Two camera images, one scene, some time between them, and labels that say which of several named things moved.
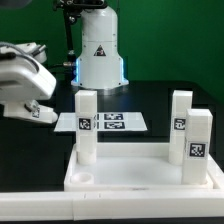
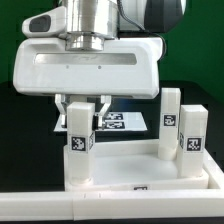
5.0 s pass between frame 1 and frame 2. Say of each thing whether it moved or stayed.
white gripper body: moved
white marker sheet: stayed
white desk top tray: stayed
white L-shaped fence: stayed
